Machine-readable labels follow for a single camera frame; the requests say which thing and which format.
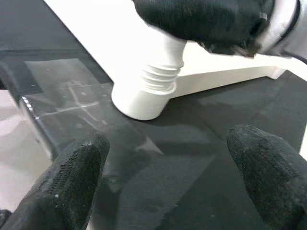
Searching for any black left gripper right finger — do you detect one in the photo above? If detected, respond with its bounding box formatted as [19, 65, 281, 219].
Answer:
[226, 124, 307, 230]

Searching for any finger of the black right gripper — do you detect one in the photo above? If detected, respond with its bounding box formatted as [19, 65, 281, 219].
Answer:
[132, 0, 266, 46]

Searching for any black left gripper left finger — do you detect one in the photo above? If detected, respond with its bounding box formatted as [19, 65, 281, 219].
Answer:
[0, 131, 111, 230]

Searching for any white plastic table leg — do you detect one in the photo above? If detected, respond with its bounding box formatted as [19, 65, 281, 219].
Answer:
[141, 31, 186, 94]

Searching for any white plastic children table top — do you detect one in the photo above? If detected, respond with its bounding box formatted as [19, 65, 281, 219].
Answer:
[44, 0, 287, 120]

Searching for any clear tape patch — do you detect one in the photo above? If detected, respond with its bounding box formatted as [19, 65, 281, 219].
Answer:
[19, 57, 168, 156]

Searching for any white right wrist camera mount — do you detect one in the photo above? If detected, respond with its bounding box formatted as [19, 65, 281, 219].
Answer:
[254, 0, 307, 64]

